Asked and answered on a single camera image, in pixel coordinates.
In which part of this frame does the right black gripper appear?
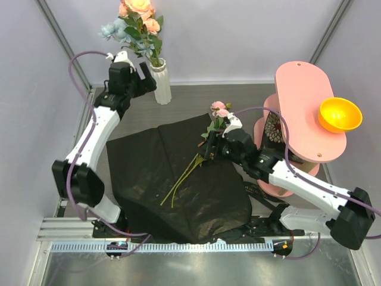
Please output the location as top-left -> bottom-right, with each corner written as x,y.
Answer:
196,130 -> 246,167

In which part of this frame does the rust brown flower stem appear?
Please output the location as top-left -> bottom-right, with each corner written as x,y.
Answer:
171,153 -> 205,209

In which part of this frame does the pink artificial flower stem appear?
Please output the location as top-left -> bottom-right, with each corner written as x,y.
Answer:
160,101 -> 232,206

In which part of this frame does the peach artificial flower stem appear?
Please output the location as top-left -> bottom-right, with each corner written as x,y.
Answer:
141,5 -> 163,67

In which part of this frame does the blue artificial flower stem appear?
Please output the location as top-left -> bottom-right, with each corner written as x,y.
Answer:
98,18 -> 155,60

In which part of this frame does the black wrapping paper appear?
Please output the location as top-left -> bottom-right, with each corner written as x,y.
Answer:
107,114 -> 252,244

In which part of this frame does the black ribbon gold lettering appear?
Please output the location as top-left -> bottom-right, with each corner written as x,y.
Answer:
243,181 -> 286,210

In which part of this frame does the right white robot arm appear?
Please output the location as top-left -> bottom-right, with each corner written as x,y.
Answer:
198,129 -> 376,250

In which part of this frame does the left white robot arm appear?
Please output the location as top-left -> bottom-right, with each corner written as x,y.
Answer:
52,62 -> 157,238

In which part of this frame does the white ribbed ceramic vase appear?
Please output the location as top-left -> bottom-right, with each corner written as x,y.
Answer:
149,58 -> 171,105

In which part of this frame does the black floral patterned box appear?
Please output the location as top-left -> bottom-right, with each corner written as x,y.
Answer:
261,111 -> 286,157

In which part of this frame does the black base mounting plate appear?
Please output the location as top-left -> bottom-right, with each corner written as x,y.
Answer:
91,216 -> 305,244

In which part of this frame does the pink tiered shelf stand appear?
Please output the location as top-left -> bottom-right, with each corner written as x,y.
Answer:
253,61 -> 348,198

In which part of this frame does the orange plastic bowl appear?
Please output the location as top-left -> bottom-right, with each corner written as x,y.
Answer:
318,97 -> 363,133

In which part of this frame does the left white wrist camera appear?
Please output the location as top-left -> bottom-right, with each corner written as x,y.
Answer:
106,50 -> 136,71

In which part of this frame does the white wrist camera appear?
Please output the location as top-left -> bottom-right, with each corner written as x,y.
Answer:
222,114 -> 242,138
106,50 -> 136,71

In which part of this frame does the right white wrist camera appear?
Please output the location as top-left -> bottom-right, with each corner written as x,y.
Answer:
222,114 -> 242,138

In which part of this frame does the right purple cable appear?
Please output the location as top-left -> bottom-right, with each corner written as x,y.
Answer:
232,107 -> 381,259

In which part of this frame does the purple cable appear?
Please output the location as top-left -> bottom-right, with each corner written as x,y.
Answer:
65,51 -> 152,259
232,107 -> 381,259

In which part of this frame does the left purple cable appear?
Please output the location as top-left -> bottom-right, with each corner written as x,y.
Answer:
65,51 -> 152,259

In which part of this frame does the aluminium frame rail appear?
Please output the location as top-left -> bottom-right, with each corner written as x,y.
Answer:
36,214 -> 364,242

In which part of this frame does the white slotted cable duct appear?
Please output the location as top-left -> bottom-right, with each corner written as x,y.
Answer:
51,240 -> 273,253

